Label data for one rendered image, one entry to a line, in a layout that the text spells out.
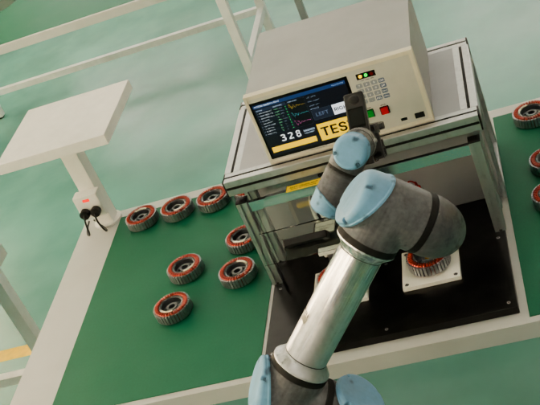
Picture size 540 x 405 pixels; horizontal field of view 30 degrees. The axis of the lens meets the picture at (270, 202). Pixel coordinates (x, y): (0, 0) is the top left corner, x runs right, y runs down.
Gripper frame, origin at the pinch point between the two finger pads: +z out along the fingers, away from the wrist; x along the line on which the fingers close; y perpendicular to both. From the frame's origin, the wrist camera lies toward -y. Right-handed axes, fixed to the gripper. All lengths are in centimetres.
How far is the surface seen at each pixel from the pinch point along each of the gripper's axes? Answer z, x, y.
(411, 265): 7.5, -0.5, 37.7
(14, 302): 82, -157, 34
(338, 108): 4.9, -7.2, -5.9
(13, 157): 32, -112, -17
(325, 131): 7.1, -12.6, -1.0
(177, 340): 10, -69, 44
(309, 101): 3.3, -13.5, -9.4
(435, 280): 5.6, 4.5, 42.2
